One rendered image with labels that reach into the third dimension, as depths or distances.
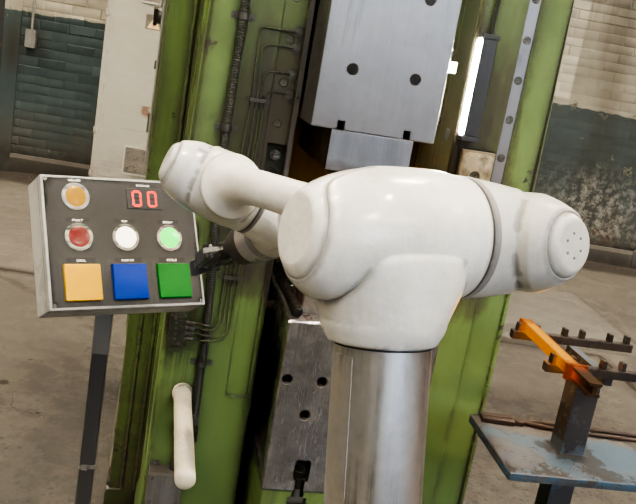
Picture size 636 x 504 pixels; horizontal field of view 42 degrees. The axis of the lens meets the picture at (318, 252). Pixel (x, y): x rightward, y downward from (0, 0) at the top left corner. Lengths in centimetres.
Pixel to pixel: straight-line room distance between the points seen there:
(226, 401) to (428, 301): 148
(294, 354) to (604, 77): 678
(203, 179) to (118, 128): 612
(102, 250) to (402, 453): 105
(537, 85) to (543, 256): 140
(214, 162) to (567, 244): 61
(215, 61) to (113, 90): 537
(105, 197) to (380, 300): 109
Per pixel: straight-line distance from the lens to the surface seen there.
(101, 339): 190
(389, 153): 196
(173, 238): 181
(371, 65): 193
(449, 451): 244
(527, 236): 84
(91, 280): 171
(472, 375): 236
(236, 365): 219
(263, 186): 118
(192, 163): 128
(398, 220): 76
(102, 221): 176
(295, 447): 208
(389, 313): 77
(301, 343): 197
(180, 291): 178
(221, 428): 226
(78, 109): 809
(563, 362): 186
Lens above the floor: 152
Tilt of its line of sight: 13 degrees down
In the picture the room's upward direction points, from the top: 10 degrees clockwise
